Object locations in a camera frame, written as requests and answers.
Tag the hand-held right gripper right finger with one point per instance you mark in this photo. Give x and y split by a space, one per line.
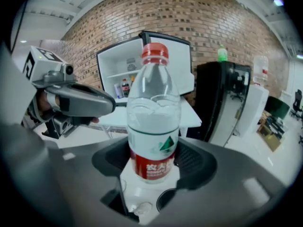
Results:
236 185

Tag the tall black glass-door fridge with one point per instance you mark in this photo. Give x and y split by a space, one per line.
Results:
220 103

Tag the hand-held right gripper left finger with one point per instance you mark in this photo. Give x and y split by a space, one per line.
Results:
78 174

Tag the white water dispenser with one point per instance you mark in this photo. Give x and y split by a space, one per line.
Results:
255 107

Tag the black office chair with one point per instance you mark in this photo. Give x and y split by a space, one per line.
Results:
297 103

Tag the green plastic bottle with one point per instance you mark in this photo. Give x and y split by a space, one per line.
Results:
222 54

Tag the green drink bottle orange cap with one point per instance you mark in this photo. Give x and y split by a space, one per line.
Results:
132 80

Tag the clear dispenser water jug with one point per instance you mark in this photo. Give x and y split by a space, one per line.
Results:
260 70

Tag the brown cardboard box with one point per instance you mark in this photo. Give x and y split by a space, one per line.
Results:
272 142

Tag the white table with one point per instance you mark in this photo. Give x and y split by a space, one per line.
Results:
113 119

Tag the person's left hand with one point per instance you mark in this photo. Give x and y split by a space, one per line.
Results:
43 104

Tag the dark cola bottle red cap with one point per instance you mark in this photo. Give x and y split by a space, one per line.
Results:
125 89

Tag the person's right white shoe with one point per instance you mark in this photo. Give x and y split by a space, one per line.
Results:
142 208

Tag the black printed box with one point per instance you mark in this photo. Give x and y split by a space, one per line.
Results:
274 126

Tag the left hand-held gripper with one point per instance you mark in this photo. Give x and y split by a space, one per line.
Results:
47 63

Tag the clear water bottle red label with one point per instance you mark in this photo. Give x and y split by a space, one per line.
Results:
154 115

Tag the dark green armchair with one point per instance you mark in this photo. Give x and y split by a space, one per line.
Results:
278 106

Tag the mini fridge door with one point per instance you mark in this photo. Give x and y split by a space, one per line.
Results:
180 63

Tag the silver purple drink can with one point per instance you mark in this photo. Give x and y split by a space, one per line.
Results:
118 91

